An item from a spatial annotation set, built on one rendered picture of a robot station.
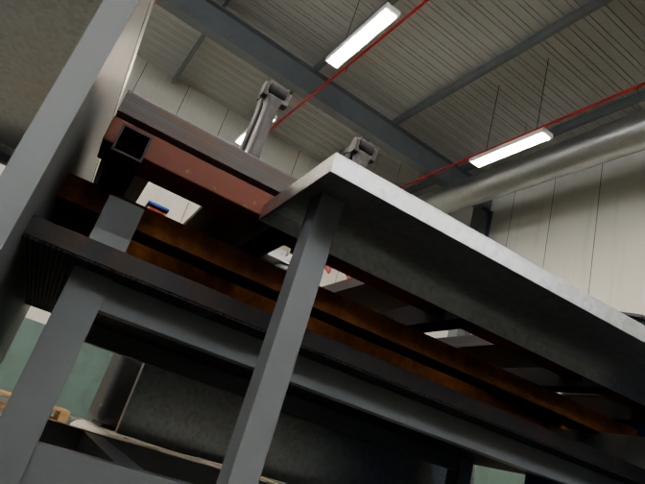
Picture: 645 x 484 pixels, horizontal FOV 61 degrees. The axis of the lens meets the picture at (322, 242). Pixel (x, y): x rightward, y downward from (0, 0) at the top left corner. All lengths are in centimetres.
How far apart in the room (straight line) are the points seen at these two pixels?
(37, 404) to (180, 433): 88
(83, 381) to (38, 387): 1041
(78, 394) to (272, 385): 1061
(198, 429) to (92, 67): 120
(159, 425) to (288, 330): 101
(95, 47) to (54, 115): 12
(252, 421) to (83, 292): 35
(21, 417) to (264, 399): 36
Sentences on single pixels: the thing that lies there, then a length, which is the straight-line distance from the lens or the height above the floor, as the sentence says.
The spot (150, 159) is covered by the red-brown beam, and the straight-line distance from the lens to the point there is 99.
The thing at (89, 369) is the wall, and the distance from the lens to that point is 1133.
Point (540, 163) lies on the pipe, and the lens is 990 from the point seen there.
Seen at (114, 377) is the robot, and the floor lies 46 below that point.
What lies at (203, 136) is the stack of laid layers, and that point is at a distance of 103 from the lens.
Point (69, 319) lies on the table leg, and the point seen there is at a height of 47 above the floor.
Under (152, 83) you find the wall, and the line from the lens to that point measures 1292.
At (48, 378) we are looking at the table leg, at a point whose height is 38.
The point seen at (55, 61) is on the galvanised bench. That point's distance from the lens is 150.
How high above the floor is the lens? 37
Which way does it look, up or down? 22 degrees up
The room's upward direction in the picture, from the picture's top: 17 degrees clockwise
